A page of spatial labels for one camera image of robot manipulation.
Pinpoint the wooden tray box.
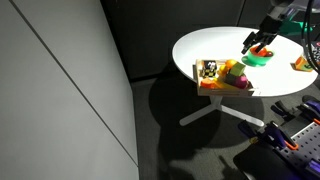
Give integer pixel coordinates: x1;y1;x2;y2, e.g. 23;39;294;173
192;59;256;98

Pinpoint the black and red pad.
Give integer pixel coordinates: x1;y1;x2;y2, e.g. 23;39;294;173
304;41;320;64

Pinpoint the black cable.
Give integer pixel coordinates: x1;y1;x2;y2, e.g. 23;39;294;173
300;0;320;73
306;19;320;68

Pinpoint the small black white patterned cube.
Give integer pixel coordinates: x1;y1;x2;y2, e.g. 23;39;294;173
202;60;218;78

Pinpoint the green block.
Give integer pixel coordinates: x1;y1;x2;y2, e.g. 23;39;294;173
229;62;247;78

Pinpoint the orange red block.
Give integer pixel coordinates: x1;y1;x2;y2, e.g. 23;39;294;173
200;77;218;90

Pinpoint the pink block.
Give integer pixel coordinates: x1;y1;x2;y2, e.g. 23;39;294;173
234;74;250;90

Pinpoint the green bowl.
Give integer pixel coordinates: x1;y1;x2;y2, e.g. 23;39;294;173
241;46;274;68

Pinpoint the grey block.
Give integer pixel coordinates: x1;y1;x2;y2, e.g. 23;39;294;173
224;73;238;85

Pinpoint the white table pedestal base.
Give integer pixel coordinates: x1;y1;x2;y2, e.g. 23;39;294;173
179;95;265;128

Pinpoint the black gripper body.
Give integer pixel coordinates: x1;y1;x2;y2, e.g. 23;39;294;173
256;15;284;43

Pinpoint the purple black spring clamp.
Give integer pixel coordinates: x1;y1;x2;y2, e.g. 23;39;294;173
270;99;320;126
237;119;299;151

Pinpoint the yellow banana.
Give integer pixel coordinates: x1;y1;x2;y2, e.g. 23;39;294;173
213;77;240;90

